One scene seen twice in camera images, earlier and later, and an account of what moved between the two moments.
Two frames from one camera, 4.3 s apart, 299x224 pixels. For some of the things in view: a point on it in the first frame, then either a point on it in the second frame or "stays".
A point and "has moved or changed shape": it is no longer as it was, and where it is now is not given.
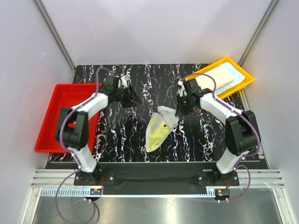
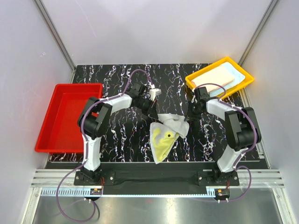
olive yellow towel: [160, 123] has moved or changed shape
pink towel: [221, 75] stays
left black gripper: [131, 98] -> [152, 109]
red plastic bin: [66, 95] stays
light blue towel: [238, 77] stays
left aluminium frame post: [51, 26] stays
